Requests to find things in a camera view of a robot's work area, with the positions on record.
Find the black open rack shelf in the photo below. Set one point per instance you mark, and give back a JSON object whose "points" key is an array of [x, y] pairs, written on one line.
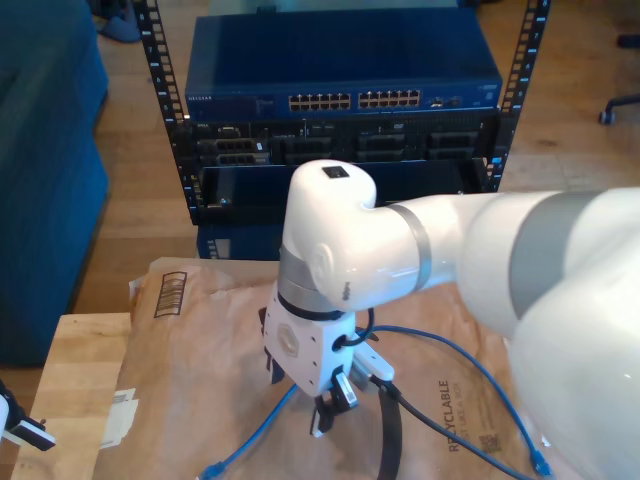
{"points": [[240, 212]]}

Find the black rack server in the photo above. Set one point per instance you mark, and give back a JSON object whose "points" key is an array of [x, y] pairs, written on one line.
{"points": [[345, 145]]}

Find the grey-blue slipper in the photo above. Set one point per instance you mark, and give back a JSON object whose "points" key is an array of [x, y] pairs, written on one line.
{"points": [[120, 31]]}

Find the blue sofa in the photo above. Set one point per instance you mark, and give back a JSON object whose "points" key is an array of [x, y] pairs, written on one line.
{"points": [[45, 175]]}

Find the black office chair base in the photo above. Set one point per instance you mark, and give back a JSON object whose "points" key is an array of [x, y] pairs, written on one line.
{"points": [[620, 101]]}

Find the white shipping label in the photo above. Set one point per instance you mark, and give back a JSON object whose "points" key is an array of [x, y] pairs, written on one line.
{"points": [[120, 415]]}

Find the blue network switch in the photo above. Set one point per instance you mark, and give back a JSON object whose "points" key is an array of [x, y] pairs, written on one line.
{"points": [[340, 55]]}

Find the brown paper mailer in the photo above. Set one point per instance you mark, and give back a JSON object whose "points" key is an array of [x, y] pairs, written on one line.
{"points": [[200, 375]]}

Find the dark blue cabinet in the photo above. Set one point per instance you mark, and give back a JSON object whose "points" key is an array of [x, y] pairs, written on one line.
{"points": [[240, 242]]}

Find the black equipment rack frame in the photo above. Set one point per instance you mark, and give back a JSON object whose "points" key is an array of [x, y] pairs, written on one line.
{"points": [[181, 150]]}

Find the black furniture foot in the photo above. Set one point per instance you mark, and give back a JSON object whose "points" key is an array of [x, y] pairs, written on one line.
{"points": [[630, 40]]}

